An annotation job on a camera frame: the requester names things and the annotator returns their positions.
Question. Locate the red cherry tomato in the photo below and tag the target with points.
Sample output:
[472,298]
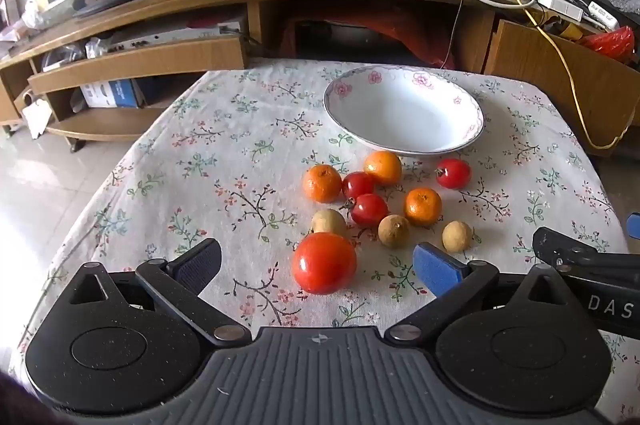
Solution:
[453,173]
[370,209]
[358,185]

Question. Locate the red plastic bag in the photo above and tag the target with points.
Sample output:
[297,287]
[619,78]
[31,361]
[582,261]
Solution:
[610,40]

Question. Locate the orange mandarin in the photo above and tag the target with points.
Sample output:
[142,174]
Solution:
[383,167]
[423,206]
[322,183]

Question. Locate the clear plastic bag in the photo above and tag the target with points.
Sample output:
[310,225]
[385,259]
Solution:
[70,55]

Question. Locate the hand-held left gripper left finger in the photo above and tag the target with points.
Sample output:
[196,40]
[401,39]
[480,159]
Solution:
[200,262]

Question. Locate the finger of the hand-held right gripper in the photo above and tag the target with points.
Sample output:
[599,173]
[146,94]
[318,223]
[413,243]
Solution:
[575,255]
[634,225]

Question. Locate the blue and white box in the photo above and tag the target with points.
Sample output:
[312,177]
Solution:
[112,92]

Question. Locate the red cloth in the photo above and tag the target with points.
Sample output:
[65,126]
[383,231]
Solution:
[400,30]

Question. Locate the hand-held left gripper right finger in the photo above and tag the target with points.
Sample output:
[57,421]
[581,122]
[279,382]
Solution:
[440,267]

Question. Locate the brown longan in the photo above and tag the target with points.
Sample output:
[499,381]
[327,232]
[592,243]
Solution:
[328,222]
[394,230]
[456,236]

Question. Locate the floral tablecloth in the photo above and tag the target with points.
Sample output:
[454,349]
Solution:
[225,155]

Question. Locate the white floral rimmed plate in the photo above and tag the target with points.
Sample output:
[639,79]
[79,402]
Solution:
[400,115]

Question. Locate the large red tomato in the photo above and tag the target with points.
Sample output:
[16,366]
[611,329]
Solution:
[324,262]

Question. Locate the brown cardboard scraps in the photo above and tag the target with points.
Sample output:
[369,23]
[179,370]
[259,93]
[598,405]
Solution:
[565,29]

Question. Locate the silver set-top box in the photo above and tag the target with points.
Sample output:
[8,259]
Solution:
[165,36]

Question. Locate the small white labelled box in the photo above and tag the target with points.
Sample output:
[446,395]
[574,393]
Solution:
[602,14]

